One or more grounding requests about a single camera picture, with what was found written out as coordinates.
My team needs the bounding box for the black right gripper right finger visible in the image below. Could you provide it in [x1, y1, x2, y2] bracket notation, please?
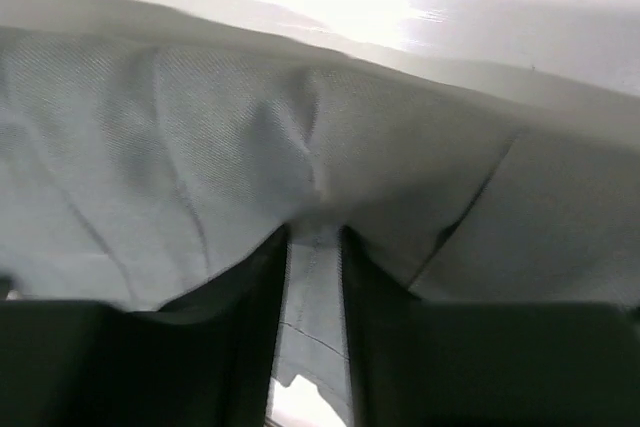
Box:
[341, 228, 639, 426]

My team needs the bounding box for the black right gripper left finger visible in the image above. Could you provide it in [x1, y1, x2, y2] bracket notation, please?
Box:
[1, 227, 289, 426]

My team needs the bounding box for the grey pleated skirt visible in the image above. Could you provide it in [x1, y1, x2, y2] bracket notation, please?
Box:
[1, 0, 639, 426]

